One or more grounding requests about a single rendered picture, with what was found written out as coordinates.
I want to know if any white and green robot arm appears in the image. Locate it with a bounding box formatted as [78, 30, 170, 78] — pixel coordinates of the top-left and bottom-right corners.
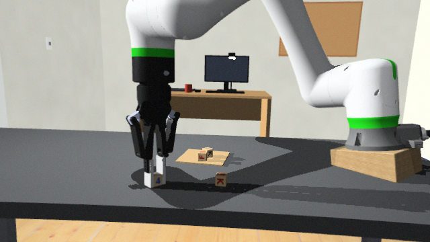
[126, 0, 430, 151]

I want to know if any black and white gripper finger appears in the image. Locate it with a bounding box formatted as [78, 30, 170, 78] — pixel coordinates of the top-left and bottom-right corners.
[155, 110, 180, 184]
[126, 111, 157, 188]

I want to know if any tan flat mat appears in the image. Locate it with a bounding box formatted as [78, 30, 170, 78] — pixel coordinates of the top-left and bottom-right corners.
[175, 149, 230, 166]

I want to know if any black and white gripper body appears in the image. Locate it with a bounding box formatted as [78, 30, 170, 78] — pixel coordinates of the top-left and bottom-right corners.
[136, 85, 171, 126]

